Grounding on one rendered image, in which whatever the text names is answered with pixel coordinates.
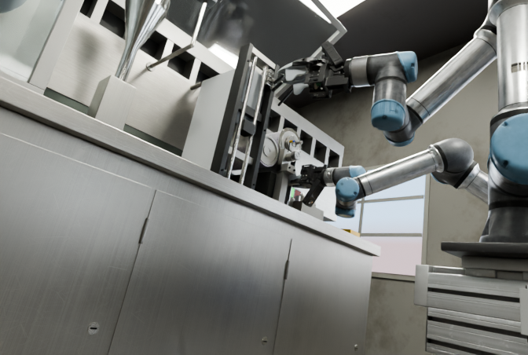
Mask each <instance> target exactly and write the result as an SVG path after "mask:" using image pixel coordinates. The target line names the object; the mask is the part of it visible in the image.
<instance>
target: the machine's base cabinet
mask: <svg viewBox="0 0 528 355"><path fill-rule="evenodd" d="M372 259H373V256H371V255H369V254H366V253H363V252H361V251H358V250H355V249H353V248H351V247H348V246H346V245H343V244H341V243H338V242H335V241H334V240H330V239H329V238H326V237H324V236H321V235H318V234H316V233H314V232H311V231H309V230H306V229H303V228H301V227H298V226H297V225H293V224H291V223H289V222H286V221H283V220H281V219H279V218H276V217H274V216H272V215H269V214H266V213H264V212H261V211H260V210H256V209H254V208H252V207H249V206H246V205H244V204H242V203H238V202H237V201H234V200H232V199H229V198H227V197H224V196H221V195H219V194H217V193H215V192H212V191H209V190H207V189H205V188H201V187H200V186H197V185H194V184H192V183H189V182H187V181H184V180H182V179H180V178H178V177H175V176H172V175H170V174H167V173H164V172H163V171H160V170H157V169H155V168H152V167H149V166H147V165H145V164H143V163H139V162H137V161H135V160H132V159H130V158H127V157H126V156H122V155H120V154H118V153H115V152H112V151H110V150H107V149H106V148H102V147H100V146H98V145H95V144H92V143H90V142H88V141H84V140H83V139H81V138H78V137H75V136H73V135H70V134H67V133H65V132H63V131H61V130H58V129H55V128H53V127H51V126H47V125H46V124H43V123H40V122H38V121H35V120H33V119H30V118H28V117H26V116H24V115H21V114H18V113H16V112H13V111H10V110H9V109H6V108H3V107H1V106H0V355H364V351H365V335H366V326H367V317H368V309H369V292H370V283H371V275H372Z"/></svg>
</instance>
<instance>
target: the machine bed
mask: <svg viewBox="0 0 528 355"><path fill-rule="evenodd" d="M0 106H1V107H3V108H6V109H9V110H10V111H13V112H16V113H18V114H21V115H24V116H26V117H28V118H30V119H33V120H35V121H38V122H40V123H43V124H46V125H47V126H51V127H53V128H55V129H58V130H61V131H63V132H65V133H67V134H70V135H73V136H75V137H78V138H81V139H83V140H84V141H88V142H90V143H92V144H95V145H98V146H100V147H102V148H106V149H107V150H110V151H112V152H115V153H118V154H120V155H122V156H126V157H127V158H130V159H132V160H135V161H137V162H139V163H143V164H145V165H147V166H149V167H152V168H155V169H157V170H160V171H163V172H164V173H167V174H170V175H172V176H175V177H176V178H180V179H182V180H184V181H187V182H189V183H192V184H194V185H197V186H200V187H201V188H205V189H207V190H209V191H212V192H215V193H217V194H219V195H221V196H224V197H227V198H229V199H232V200H234V201H237V202H238V203H242V204H244V205H246V206H249V207H252V208H254V209H256V210H260V211H261V212H264V213H266V214H269V215H272V216H274V217H276V218H279V219H281V220H283V221H286V222H289V223H291V224H293V225H297V226H298V227H301V228H303V229H306V230H309V231H311V232H314V233H316V234H318V235H321V236H324V237H326V238H329V239H330V240H334V241H335V242H338V243H341V244H343V245H346V246H348V247H351V248H353V249H355V250H358V251H361V252H363V253H366V254H369V255H371V256H375V257H379V256H380V248H381V247H379V246H377V245H375V244H374V243H370V242H368V241H367V240H363V239H362V238H360V237H358V236H355V235H353V234H351V233H349V232H346V231H344V230H342V229H339V228H337V227H335V226H333V225H330V224H328V223H327V222H324V221H322V220H320V219H317V218H315V217H313V216H310V215H308V214H306V213H304V212H302V211H300V210H297V209H295V208H293V207H290V206H289V205H286V204H284V203H282V202H279V201H277V200H275V199H272V198H270V197H268V196H266V195H263V194H262V193H260V192H256V191H255V190H253V189H251V188H248V187H246V186H244V185H241V184H239V183H237V182H235V181H232V180H230V179H228V178H227V177H223V176H222V175H220V174H216V173H215V172H213V171H210V170H208V169H206V168H204V167H201V166H199V165H197V164H195V163H192V162H190V161H188V160H186V159H183V158H182V157H179V156H176V155H175V154H172V153H170V152H168V151H166V150H163V149H161V148H159V147H156V146H155V145H152V144H149V143H148V142H146V141H143V140H141V139H139V138H137V137H134V136H132V135H130V134H127V133H125V132H123V131H121V130H118V129H116V128H115V127H113V126H109V125H108V124H106V123H103V122H101V121H99V120H97V119H94V118H92V117H90V116H88V115H85V114H83V113H81V112H78V111H76V110H75V109H72V108H69V107H68V106H66V105H63V104H61V103H59V102H56V101H54V100H52V99H49V98H48V97H45V96H43V95H41V94H39V93H36V92H34V91H32V90H30V89H27V88H25V87H23V86H21V85H18V84H16V83H14V82H11V81H9V80H8V79H5V78H3V77H1V76H0Z"/></svg>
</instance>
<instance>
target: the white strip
mask: <svg viewBox="0 0 528 355"><path fill-rule="evenodd" d="M234 72H235V68H234V69H233V70H230V71H227V72H225V73H222V74H220V75H216V76H215V77H212V78H210V79H206V80H204V81H202V82H199V83H197V84H195V85H192V86H190V89H191V90H195V89H197V88H200V93H199V96H198V99H197V102H196V107H195V110H194V113H193V116H192V121H191V124H190V127H189V132H188V135H187V138H186V141H185V146H184V149H183V153H182V155H181V157H182V158H183V159H186V160H188V161H190V162H192V163H195V164H197V165H199V166H201V167H204V168H206V169H208V170H210V168H211V163H212V159H213V156H214V153H215V147H216V144H217V140H218V135H219V131H220V128H221V125H222V119H223V115H224V112H225V109H226V103H227V100H228V96H229V91H230V87H231V84H232V81H233V75H234Z"/></svg>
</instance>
